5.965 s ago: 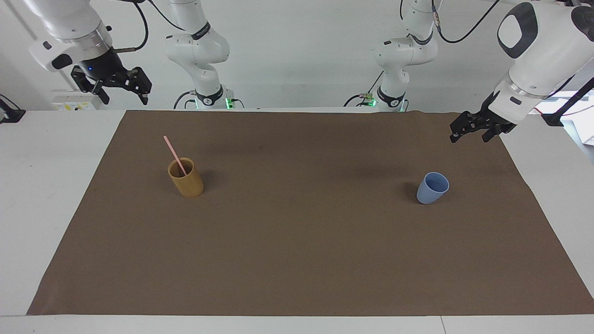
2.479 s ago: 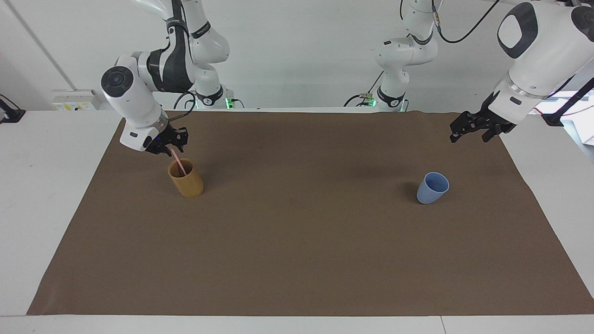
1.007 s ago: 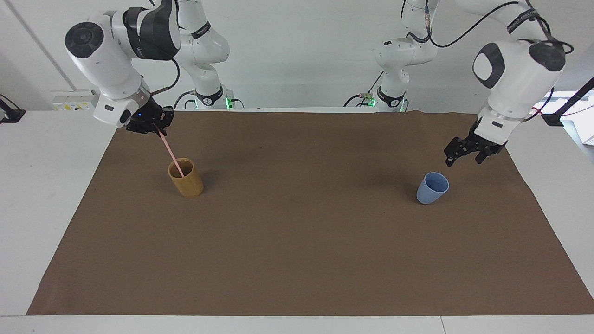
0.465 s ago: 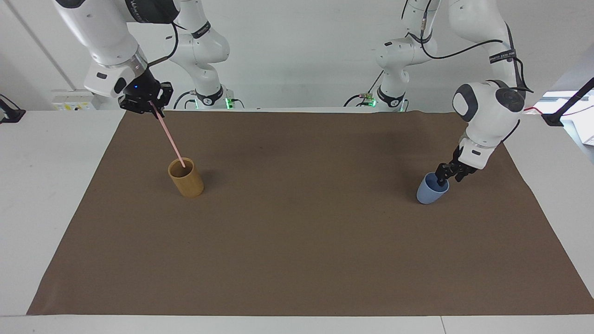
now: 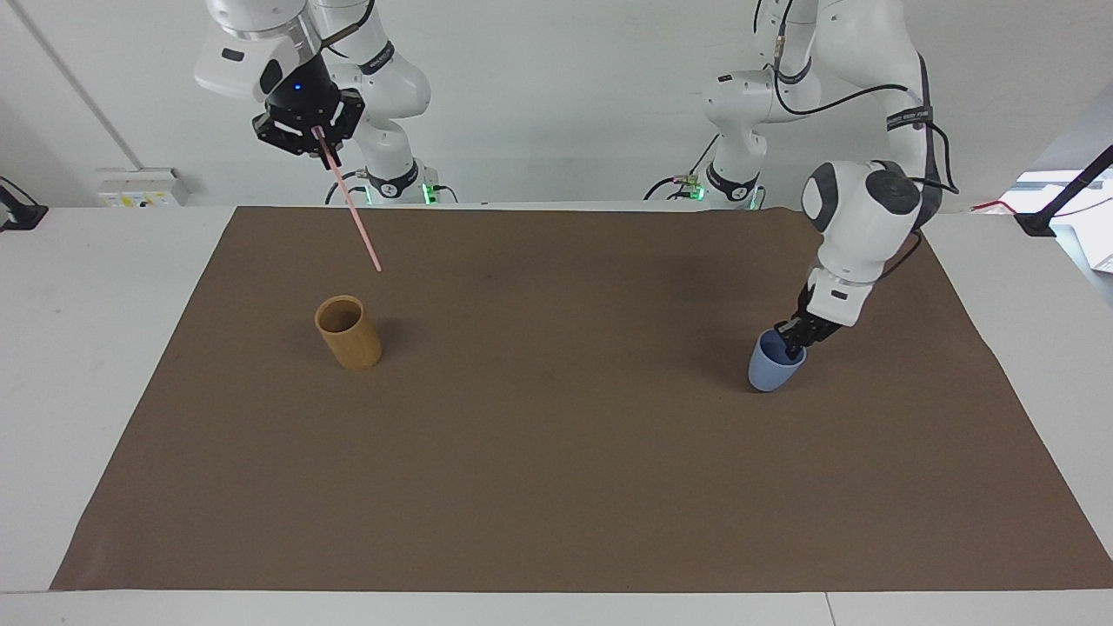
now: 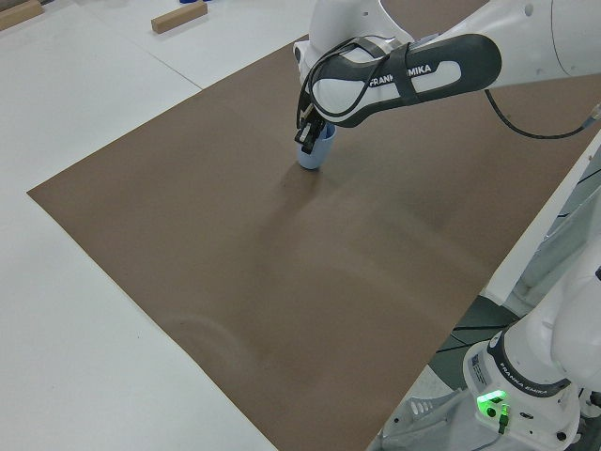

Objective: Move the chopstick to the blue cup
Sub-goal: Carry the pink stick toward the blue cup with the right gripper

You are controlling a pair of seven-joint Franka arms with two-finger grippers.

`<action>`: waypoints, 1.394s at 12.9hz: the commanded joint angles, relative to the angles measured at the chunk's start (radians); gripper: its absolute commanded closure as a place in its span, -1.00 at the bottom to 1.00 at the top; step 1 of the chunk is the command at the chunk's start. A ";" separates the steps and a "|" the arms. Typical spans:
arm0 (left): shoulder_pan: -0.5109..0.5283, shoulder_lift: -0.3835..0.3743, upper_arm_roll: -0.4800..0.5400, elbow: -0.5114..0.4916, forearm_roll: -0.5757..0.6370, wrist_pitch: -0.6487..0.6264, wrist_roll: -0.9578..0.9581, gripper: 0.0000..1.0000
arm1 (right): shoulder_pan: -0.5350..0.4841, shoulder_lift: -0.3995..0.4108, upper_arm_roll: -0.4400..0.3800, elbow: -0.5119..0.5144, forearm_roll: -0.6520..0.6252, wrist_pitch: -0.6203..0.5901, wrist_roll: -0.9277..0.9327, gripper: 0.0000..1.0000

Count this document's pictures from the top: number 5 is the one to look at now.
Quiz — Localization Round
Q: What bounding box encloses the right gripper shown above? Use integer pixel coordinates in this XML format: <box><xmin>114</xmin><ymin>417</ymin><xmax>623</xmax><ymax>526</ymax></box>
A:
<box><xmin>252</xmin><ymin>54</ymin><xmax>366</xmax><ymax>170</ymax></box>

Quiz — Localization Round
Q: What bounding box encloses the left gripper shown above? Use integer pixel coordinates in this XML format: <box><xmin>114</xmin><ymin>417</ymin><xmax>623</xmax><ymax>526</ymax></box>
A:
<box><xmin>774</xmin><ymin>284</ymin><xmax>843</xmax><ymax>358</ymax></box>

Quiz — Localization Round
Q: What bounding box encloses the blue cup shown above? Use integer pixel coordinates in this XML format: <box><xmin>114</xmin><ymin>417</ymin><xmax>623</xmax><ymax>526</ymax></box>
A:
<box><xmin>748</xmin><ymin>327</ymin><xmax>809</xmax><ymax>393</ymax></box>

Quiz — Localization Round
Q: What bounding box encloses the pink chopstick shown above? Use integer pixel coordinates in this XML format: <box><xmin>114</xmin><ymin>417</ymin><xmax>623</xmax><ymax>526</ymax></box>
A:
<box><xmin>313</xmin><ymin>127</ymin><xmax>383</xmax><ymax>273</ymax></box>

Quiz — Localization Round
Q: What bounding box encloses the wooden bamboo cup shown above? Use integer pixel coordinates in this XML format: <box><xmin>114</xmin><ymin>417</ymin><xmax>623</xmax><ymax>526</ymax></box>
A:
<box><xmin>314</xmin><ymin>295</ymin><xmax>383</xmax><ymax>373</ymax></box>

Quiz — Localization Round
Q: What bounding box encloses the black stand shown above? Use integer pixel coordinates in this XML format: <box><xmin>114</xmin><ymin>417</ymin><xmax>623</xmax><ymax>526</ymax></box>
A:
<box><xmin>0</xmin><ymin>177</ymin><xmax>50</xmax><ymax>232</ymax></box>
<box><xmin>1014</xmin><ymin>143</ymin><xmax>1113</xmax><ymax>238</ymax></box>

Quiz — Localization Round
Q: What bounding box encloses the black cable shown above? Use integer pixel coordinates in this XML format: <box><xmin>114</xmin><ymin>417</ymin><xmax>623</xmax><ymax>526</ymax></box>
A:
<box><xmin>753</xmin><ymin>0</ymin><xmax>961</xmax><ymax>281</ymax></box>
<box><xmin>317</xmin><ymin>0</ymin><xmax>377</xmax><ymax>51</ymax></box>
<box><xmin>643</xmin><ymin>130</ymin><xmax>724</xmax><ymax>203</ymax></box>

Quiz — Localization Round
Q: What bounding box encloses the white wall socket box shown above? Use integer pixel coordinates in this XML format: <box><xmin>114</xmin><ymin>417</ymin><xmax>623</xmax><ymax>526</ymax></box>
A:
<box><xmin>95</xmin><ymin>167</ymin><xmax>191</xmax><ymax>209</ymax></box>

